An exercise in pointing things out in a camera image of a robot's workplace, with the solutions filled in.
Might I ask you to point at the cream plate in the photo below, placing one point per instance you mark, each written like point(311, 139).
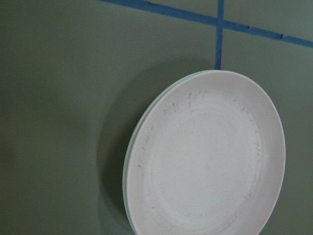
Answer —
point(137, 129)

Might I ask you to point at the pink plate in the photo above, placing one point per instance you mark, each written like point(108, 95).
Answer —
point(209, 160)

